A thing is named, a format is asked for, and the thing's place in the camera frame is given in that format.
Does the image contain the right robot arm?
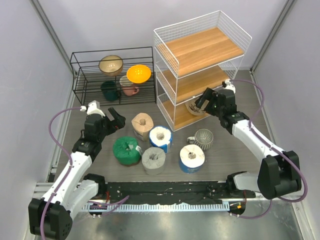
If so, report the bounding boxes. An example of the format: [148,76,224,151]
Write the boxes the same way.
[195,88,302,200]

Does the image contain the grey ribbed mug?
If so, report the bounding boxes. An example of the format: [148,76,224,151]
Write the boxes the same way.
[186,129,214,151]

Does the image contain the orange bowl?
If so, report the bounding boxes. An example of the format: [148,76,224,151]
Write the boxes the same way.
[126,64,151,84]

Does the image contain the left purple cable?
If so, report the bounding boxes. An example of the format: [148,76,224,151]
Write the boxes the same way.
[39,106,130,237]

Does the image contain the purple cable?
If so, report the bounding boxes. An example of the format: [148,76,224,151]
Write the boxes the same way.
[39,106,130,237]
[226,79,309,220]

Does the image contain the black wire rack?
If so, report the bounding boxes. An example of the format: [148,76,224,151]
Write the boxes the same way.
[69,46,157,106]

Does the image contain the white wire three-tier shelf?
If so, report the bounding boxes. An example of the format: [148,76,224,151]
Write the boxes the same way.
[153,10,252,132]

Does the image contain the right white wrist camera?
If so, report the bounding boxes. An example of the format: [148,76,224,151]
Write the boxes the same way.
[222,79,236,94]

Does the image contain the grey wrapped paper roll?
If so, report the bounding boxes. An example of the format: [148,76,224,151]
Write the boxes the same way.
[141,147,166,176]

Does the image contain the green wrapped paper roll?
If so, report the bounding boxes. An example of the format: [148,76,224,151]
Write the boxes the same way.
[112,136,142,166]

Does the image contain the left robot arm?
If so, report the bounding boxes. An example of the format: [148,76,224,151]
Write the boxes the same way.
[28,101,126,240]

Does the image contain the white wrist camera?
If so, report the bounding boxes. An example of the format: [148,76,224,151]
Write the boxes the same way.
[80,100,106,117]
[222,79,236,94]

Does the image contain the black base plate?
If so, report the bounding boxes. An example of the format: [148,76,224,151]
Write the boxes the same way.
[97,181,256,205]

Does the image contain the aluminium front rail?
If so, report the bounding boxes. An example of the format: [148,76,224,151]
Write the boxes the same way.
[31,179,306,213]

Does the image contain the dark green mug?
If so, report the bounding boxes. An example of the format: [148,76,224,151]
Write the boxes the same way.
[100,80,121,102]

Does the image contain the pink mug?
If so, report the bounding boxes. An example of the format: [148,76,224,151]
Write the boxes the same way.
[119,75,140,97]

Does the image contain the brown paper roll with print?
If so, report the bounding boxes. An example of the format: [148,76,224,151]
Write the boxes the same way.
[185,97,209,116]

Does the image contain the tan glossy bowl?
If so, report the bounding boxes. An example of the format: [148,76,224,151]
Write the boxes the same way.
[98,55,124,77]

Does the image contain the blue paper roll with pictures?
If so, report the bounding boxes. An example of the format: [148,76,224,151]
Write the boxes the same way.
[178,144,205,174]

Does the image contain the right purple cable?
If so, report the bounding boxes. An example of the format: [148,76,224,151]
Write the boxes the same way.
[226,79,309,220]

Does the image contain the blue white paper roll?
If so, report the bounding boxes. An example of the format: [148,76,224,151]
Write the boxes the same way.
[149,125,173,154]

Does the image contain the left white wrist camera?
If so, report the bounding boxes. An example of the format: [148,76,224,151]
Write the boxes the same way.
[80,100,106,117]

